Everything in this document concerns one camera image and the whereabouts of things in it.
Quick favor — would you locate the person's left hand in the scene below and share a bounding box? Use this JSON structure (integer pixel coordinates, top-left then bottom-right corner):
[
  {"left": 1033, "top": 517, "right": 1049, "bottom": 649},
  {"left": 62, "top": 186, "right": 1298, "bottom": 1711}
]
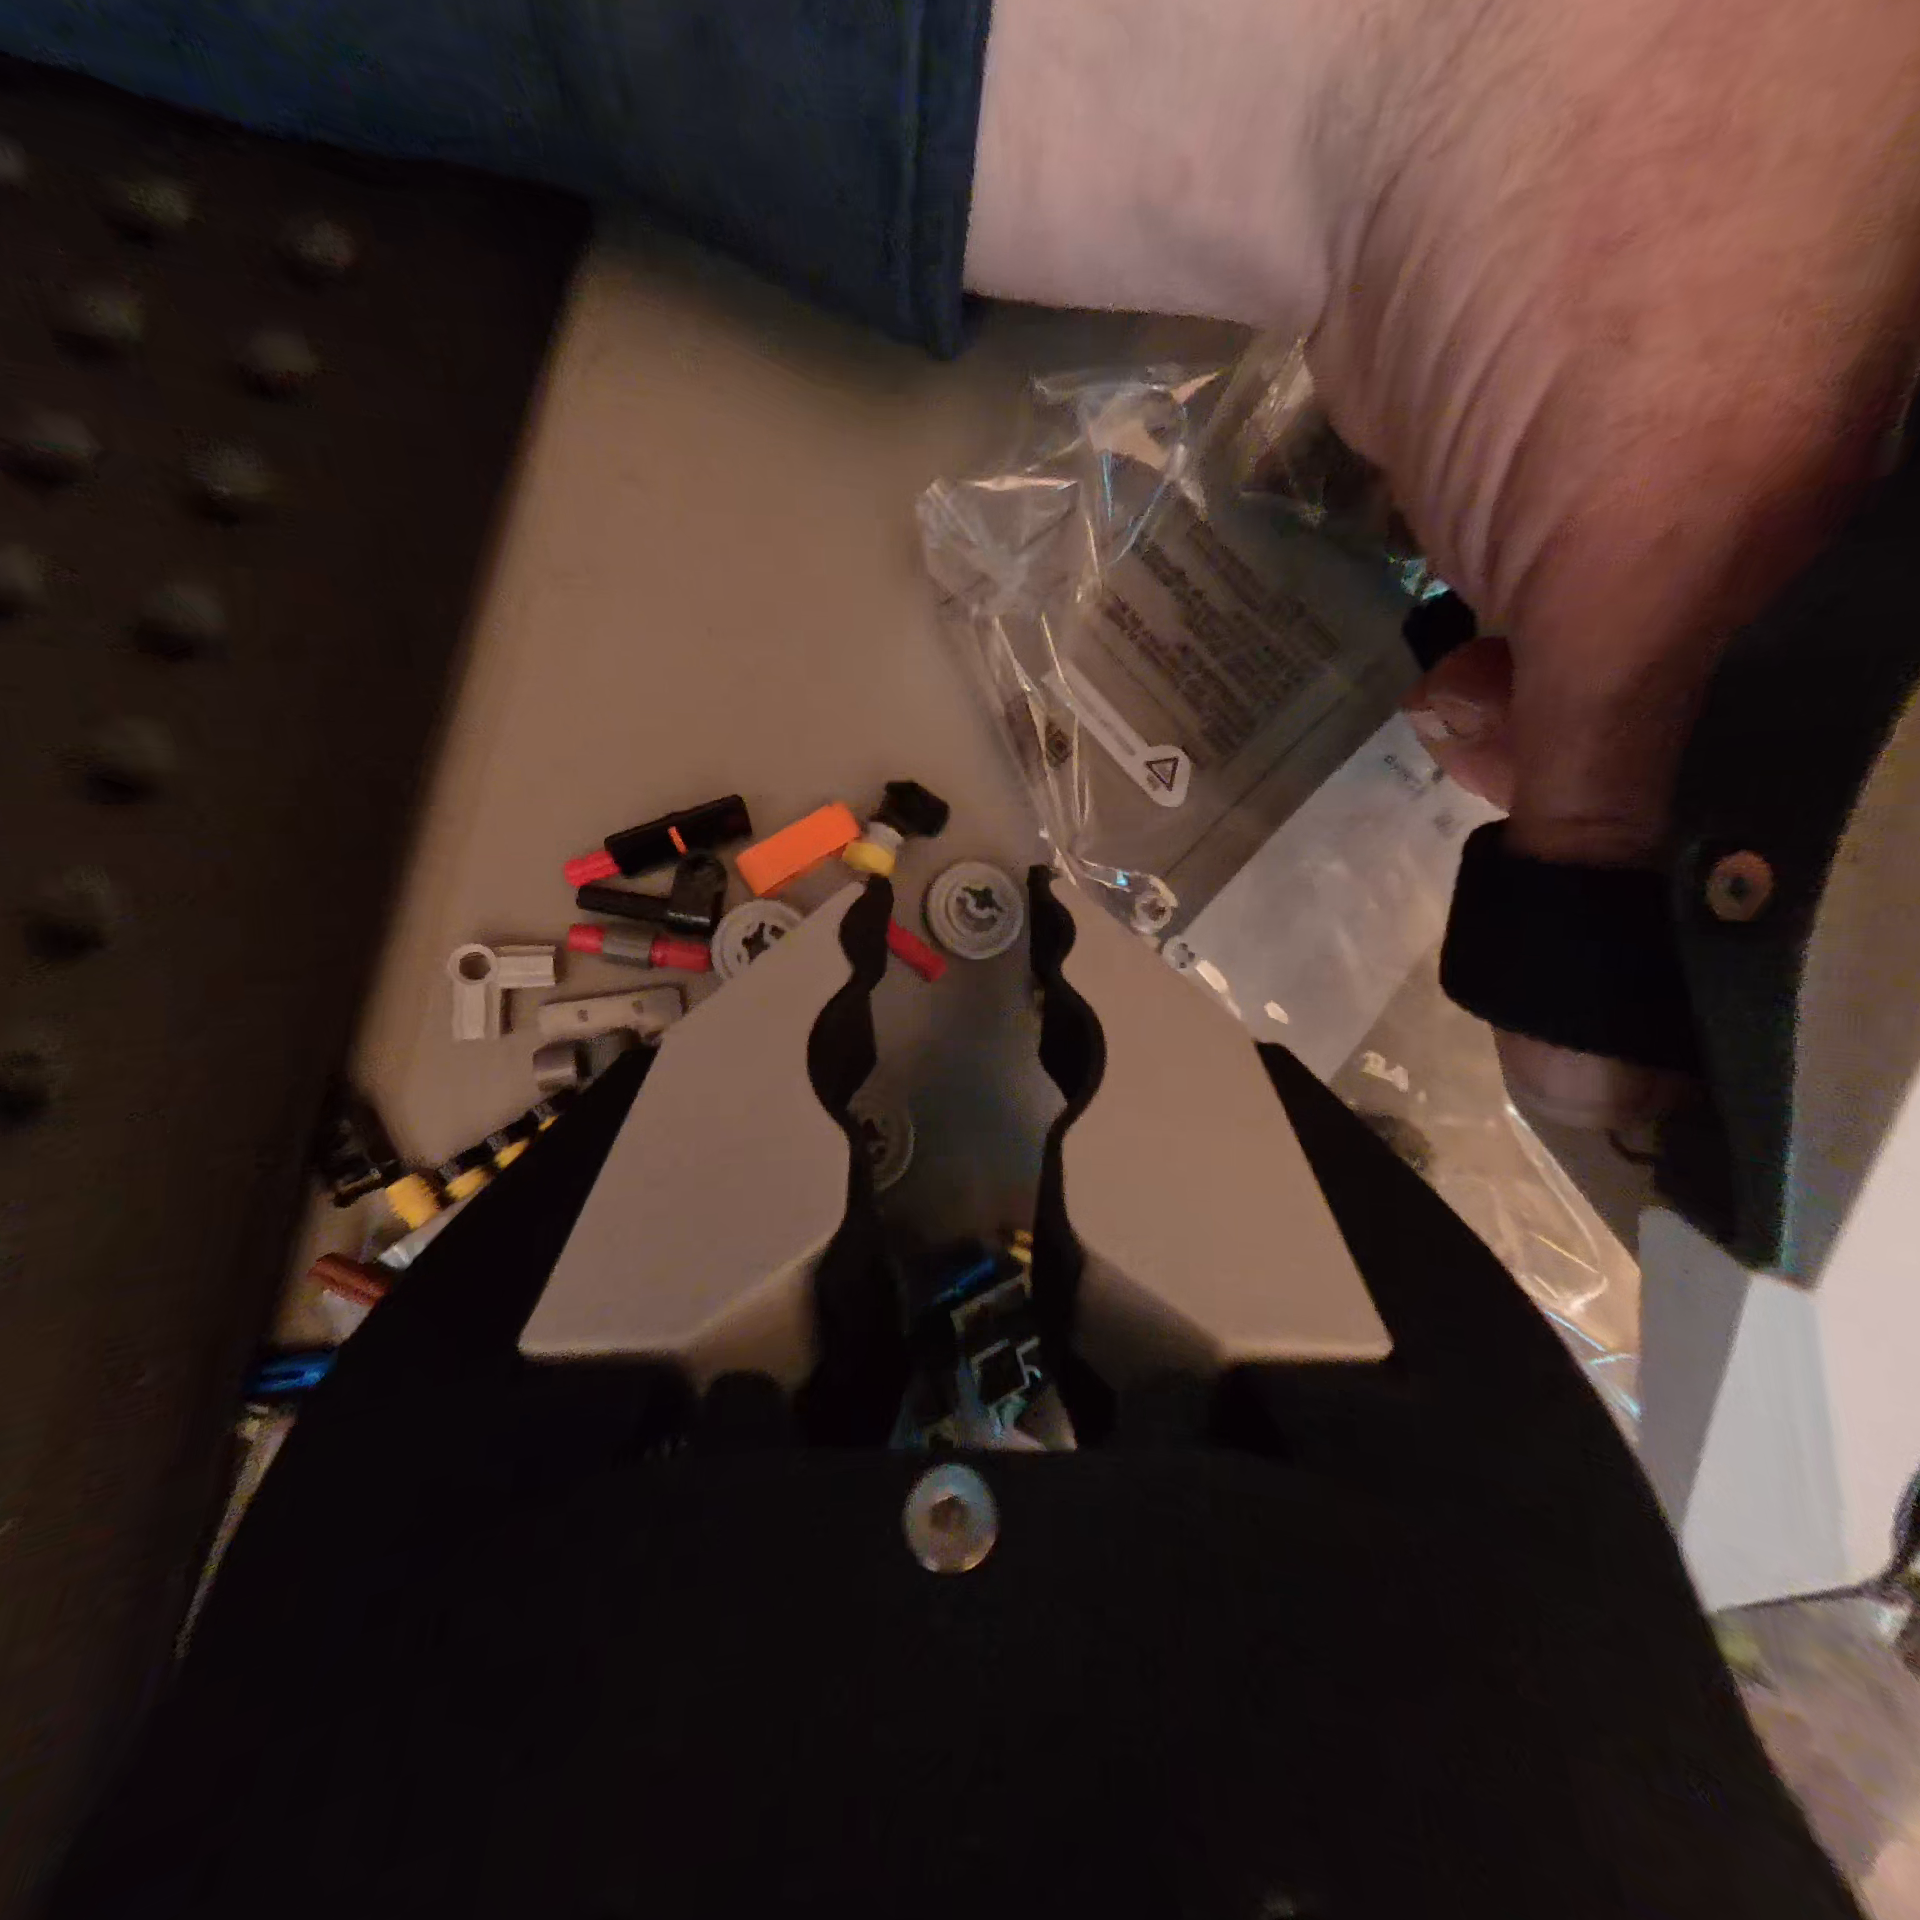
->
[{"left": 1306, "top": 0, "right": 1920, "bottom": 1144}]

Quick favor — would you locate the pile of toy bricks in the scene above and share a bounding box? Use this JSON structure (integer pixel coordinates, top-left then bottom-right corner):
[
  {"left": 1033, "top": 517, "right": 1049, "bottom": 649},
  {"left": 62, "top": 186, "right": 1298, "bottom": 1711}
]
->
[{"left": 240, "top": 781, "right": 1051, "bottom": 1443}]

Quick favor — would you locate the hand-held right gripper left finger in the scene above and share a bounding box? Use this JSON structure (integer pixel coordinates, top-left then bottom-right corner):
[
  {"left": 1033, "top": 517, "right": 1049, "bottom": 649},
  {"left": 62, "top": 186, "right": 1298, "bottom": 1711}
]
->
[{"left": 514, "top": 877, "right": 900, "bottom": 1428}]

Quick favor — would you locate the black perforated board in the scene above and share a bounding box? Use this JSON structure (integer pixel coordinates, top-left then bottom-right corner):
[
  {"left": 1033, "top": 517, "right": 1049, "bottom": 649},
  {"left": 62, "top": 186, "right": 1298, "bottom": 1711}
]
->
[{"left": 0, "top": 60, "right": 594, "bottom": 1878}]

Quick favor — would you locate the flat clear empty bag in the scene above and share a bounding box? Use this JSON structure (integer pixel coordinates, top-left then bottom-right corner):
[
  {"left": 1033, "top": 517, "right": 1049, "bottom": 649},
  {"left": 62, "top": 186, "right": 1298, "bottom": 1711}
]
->
[{"left": 916, "top": 336, "right": 1502, "bottom": 963}]

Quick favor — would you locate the serrated white paper bag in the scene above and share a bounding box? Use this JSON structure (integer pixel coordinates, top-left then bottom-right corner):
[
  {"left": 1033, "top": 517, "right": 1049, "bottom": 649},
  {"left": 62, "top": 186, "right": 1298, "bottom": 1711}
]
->
[{"left": 1164, "top": 706, "right": 1519, "bottom": 1052}]

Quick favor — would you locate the orange toy panel piece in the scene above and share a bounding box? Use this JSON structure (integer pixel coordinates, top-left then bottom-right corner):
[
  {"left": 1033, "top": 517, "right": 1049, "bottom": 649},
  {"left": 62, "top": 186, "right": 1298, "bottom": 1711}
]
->
[{"left": 734, "top": 802, "right": 867, "bottom": 898}]

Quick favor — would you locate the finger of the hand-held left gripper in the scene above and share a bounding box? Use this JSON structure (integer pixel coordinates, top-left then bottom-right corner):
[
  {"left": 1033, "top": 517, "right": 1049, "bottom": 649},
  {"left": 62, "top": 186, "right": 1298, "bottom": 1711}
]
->
[{"left": 1792, "top": 719, "right": 1920, "bottom": 1282}]

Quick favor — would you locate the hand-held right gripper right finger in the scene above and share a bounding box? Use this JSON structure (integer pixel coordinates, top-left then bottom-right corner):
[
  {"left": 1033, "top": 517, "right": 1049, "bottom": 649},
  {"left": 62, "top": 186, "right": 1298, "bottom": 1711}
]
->
[{"left": 1026, "top": 864, "right": 1399, "bottom": 1428}]

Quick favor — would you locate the thin clear plastic bag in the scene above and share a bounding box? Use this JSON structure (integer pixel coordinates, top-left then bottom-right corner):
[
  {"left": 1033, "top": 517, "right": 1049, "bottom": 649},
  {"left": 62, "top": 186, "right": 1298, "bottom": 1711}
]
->
[{"left": 1318, "top": 1006, "right": 1643, "bottom": 1428}]

